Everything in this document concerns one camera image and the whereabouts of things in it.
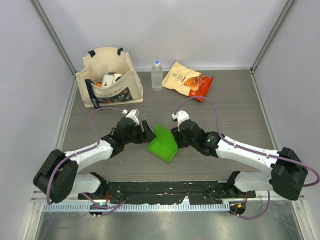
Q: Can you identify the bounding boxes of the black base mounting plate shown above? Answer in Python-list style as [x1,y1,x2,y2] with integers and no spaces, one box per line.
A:
[87,181,256,205]

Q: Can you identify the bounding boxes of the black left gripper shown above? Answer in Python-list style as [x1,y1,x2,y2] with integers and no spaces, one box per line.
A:
[123,120,156,145]

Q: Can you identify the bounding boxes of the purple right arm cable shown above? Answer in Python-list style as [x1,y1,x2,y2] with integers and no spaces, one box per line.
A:
[174,96,320,222]

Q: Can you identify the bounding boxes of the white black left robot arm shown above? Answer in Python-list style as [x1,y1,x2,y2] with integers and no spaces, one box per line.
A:
[33,117,156,204]

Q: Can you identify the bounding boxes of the beige canvas tote bag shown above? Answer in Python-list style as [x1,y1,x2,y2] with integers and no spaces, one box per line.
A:
[76,47,144,109]

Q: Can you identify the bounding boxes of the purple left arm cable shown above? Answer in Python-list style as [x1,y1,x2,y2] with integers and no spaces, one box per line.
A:
[46,106,128,230]

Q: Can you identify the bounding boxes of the white box in bag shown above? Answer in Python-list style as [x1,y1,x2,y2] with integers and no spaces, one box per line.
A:
[101,74,115,88]

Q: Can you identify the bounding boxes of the clear plastic water bottle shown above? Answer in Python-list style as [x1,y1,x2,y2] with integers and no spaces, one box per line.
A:
[151,60,163,91]

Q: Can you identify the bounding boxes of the green paper box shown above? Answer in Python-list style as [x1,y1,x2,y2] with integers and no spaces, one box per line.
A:
[147,124,178,163]

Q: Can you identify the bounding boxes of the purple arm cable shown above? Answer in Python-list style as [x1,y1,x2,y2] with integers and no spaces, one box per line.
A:
[46,106,128,230]
[174,96,320,222]

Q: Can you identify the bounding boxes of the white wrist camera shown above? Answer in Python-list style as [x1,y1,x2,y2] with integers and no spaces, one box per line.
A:
[171,110,190,129]
[121,108,140,125]

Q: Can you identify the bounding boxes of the orange beige snack bag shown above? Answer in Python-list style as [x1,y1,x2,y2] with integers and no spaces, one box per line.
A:
[162,62,214,97]

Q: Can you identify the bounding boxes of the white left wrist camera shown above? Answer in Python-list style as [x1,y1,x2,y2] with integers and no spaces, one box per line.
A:
[121,108,140,125]

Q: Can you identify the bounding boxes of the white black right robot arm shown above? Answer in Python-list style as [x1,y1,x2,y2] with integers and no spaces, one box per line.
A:
[170,119,308,201]

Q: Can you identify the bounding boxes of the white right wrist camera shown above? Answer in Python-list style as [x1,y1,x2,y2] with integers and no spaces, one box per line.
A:
[171,110,190,129]

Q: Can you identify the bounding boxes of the white slotted cable duct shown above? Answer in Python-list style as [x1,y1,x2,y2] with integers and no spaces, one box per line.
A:
[42,201,230,213]

